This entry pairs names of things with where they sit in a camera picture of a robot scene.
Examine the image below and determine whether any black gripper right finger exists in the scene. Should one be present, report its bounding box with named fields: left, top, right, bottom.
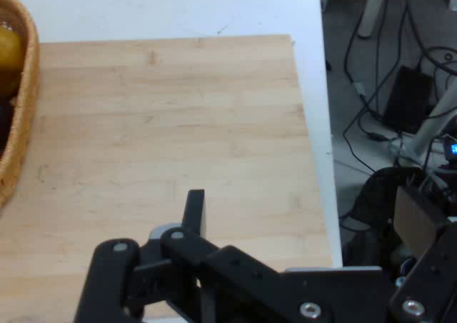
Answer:
left=388, top=222, right=457, bottom=323

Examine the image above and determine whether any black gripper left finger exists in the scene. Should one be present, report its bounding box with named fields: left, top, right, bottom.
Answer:
left=74, top=189, right=287, bottom=323

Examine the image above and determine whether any brown cardboard box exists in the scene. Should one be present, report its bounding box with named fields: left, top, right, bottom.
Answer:
left=392, top=185, right=451, bottom=257

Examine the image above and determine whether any black cloth bag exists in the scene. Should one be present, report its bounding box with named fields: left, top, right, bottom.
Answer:
left=341, top=166, right=426, bottom=269

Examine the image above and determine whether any wooden cutting board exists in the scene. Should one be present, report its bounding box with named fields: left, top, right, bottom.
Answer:
left=0, top=34, right=333, bottom=323

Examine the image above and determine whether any small device blue display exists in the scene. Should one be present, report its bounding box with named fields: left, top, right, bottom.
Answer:
left=441, top=136, right=457, bottom=160

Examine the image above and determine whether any white stand leg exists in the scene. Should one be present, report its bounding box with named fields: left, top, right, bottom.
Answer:
left=409, top=83, right=457, bottom=159

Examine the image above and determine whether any black power brick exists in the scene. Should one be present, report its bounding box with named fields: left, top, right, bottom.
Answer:
left=382, top=64, right=436, bottom=135

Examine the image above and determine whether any woven wicker basket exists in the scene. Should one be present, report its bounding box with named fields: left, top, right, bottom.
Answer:
left=0, top=0, right=41, bottom=209

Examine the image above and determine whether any yellow bell pepper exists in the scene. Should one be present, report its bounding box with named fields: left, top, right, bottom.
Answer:
left=0, top=25, right=25, bottom=97

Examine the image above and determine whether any white slanted table leg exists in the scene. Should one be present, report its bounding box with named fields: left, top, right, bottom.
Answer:
left=356, top=0, right=394, bottom=38

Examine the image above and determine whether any thin black floor cable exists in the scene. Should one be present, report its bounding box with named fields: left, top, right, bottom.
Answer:
left=342, top=0, right=410, bottom=176

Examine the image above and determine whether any thick black floor cable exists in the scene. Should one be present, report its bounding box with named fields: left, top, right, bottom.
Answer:
left=405, top=0, right=457, bottom=76

